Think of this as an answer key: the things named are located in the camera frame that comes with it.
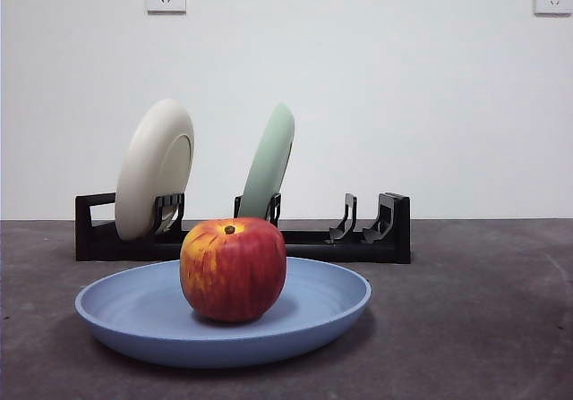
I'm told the red yellow apple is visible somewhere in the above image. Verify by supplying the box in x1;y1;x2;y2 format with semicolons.
179;217;288;324

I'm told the blue plate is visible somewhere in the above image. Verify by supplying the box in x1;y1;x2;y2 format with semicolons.
73;256;372;370

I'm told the pale green plate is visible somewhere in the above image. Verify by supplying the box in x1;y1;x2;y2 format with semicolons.
235;101;296;229

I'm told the black plate rack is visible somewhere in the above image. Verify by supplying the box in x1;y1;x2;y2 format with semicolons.
74;191;412;266

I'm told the cream white plate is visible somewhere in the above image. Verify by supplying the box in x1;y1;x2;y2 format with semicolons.
114;98;196;242

